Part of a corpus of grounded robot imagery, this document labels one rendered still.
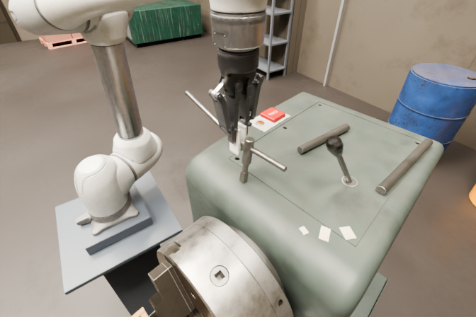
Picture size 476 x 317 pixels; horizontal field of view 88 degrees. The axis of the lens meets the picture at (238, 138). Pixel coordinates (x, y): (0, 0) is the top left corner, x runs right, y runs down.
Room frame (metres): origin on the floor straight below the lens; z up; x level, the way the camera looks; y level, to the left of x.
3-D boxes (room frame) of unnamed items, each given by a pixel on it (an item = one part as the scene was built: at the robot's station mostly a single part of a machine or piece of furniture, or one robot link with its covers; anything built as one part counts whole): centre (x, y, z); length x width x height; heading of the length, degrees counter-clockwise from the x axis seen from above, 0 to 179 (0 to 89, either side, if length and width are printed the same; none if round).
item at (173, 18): (6.91, 2.12, 0.37); 1.95 x 1.73 x 0.75; 34
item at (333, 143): (0.38, -0.19, 1.38); 0.04 x 0.03 x 0.05; 134
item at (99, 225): (0.66, 0.56, 0.83); 0.22 x 0.18 x 0.06; 124
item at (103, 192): (0.68, 0.54, 0.97); 0.18 x 0.16 x 0.22; 154
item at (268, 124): (0.69, -0.10, 1.23); 0.13 x 0.08 x 0.06; 134
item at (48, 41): (6.20, 4.04, 0.33); 1.19 x 0.90 x 0.67; 124
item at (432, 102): (2.07, -1.83, 0.43); 0.58 x 0.58 x 0.86
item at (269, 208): (0.53, -0.22, 1.06); 0.59 x 0.48 x 0.39; 134
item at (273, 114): (0.70, -0.12, 1.26); 0.06 x 0.06 x 0.02; 44
